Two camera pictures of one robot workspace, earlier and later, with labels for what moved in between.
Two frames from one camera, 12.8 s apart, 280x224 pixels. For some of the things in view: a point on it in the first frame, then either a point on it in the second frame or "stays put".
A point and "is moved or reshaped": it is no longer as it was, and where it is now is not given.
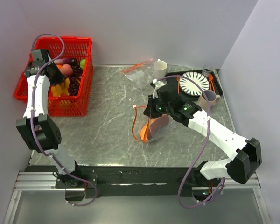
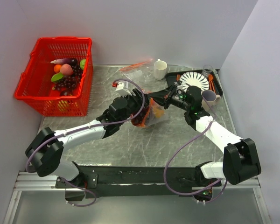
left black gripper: (59, 78) to (138, 99)
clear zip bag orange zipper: (146, 129) is moved or reshaped
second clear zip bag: (142, 71) stays put
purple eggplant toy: (71, 61) stays put
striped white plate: (189, 87) stays put
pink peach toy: (66, 69) stays put
